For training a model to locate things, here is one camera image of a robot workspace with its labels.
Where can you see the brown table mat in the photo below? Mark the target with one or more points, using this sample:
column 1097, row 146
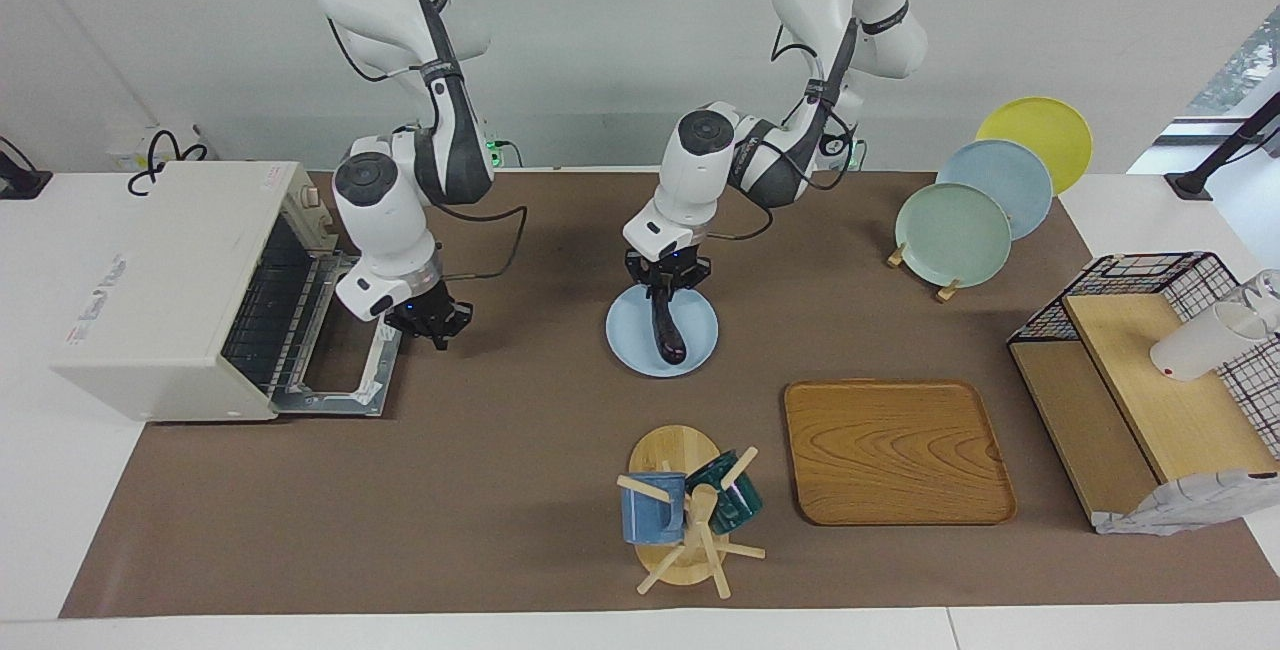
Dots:
column 480, row 490

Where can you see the yellow plate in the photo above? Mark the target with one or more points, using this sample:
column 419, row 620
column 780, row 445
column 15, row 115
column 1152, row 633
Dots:
column 1050, row 125

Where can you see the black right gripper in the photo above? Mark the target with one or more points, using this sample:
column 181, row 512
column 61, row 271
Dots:
column 430, row 310

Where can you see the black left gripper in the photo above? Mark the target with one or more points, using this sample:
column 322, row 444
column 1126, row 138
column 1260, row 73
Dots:
column 668, row 272

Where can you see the blue mug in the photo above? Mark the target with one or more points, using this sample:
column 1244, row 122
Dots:
column 650, row 520

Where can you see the dark purple eggplant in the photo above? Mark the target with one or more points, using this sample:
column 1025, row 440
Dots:
column 668, row 335

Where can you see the wooden two-step shelf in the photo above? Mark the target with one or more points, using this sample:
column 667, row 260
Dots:
column 1170, row 420

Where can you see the beige toaster oven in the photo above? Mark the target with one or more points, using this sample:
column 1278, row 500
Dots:
column 160, row 280

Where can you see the black desk mount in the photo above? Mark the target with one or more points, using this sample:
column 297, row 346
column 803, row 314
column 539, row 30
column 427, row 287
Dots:
column 20, row 180

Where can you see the grey marbled cloth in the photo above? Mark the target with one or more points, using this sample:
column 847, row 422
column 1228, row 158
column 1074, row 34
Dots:
column 1180, row 505

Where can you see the light blue racked plate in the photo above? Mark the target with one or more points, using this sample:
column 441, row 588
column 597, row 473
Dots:
column 1010, row 175

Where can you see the black clamp stand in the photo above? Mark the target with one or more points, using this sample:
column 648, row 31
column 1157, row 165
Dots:
column 1225, row 145

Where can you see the wooden plate rack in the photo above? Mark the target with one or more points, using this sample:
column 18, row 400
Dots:
column 946, row 292

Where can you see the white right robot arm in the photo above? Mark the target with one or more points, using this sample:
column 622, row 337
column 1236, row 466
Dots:
column 390, row 190

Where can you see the pale green plate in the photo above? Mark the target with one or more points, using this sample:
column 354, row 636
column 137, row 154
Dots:
column 950, row 235

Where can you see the toaster oven glass door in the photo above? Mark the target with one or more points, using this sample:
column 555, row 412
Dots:
column 370, row 380

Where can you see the white cup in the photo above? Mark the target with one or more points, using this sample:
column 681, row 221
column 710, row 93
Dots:
column 1200, row 342

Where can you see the wooden mug tree stand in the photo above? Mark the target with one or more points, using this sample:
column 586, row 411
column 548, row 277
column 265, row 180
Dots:
column 672, row 450

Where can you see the dark green mug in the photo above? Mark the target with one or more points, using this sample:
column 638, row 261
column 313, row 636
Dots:
column 740, row 502

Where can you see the wooden serving tray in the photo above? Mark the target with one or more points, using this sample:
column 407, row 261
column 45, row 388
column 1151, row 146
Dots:
column 895, row 450

